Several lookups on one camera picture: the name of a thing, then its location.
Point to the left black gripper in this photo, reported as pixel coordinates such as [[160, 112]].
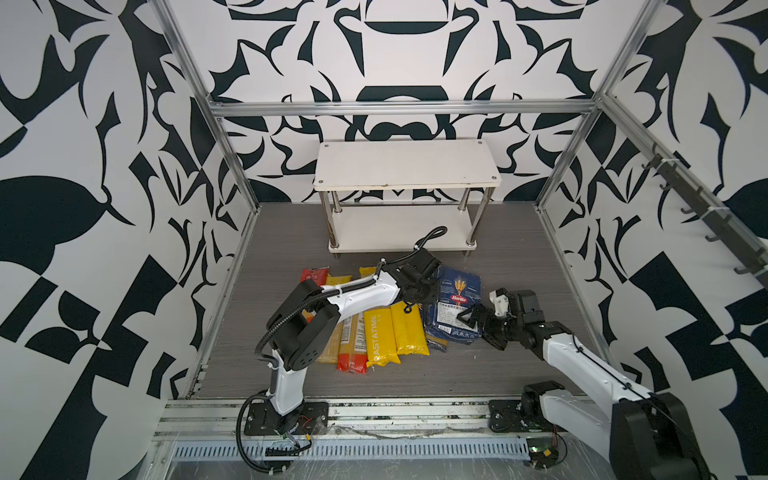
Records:
[[435, 290]]

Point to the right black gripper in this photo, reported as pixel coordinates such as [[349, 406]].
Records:
[[489, 315]]

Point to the blue Barilla multipack bag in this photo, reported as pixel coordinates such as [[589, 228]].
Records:
[[457, 292]]

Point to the yellow Pastatime spaghetti bag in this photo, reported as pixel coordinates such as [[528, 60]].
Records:
[[379, 329]]

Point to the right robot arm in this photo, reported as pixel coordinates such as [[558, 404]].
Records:
[[641, 434]]

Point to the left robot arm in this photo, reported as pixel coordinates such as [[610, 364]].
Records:
[[299, 330]]

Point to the white two-tier shelf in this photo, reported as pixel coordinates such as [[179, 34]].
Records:
[[465, 167]]

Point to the red clear spaghetti bag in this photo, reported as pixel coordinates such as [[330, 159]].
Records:
[[352, 354]]

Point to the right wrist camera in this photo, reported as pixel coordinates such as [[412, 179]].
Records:
[[500, 302]]

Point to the white cable duct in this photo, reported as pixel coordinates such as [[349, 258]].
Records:
[[509, 448]]

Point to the wall hook rail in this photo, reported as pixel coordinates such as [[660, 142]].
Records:
[[702, 204]]

